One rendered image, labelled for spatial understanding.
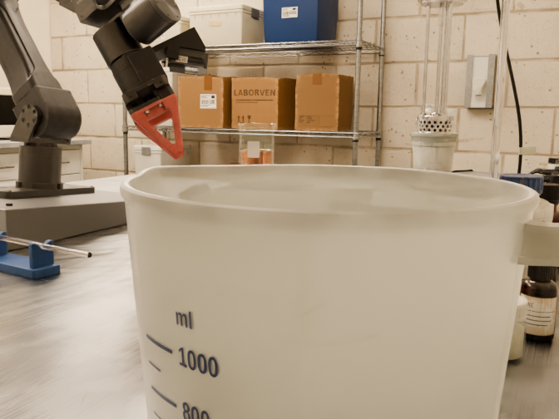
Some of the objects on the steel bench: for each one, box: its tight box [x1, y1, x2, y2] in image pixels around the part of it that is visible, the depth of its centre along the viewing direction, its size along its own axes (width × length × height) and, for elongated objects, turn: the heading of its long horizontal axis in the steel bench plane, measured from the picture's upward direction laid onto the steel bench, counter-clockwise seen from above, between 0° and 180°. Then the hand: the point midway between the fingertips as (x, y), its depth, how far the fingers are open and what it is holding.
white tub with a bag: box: [410, 102, 458, 172], centre depth 183 cm, size 14×14×21 cm
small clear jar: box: [507, 295, 528, 363], centre depth 44 cm, size 4×4×4 cm
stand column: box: [489, 0, 511, 179], centre depth 105 cm, size 3×3×70 cm
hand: (176, 150), depth 86 cm, fingers open, 3 cm apart
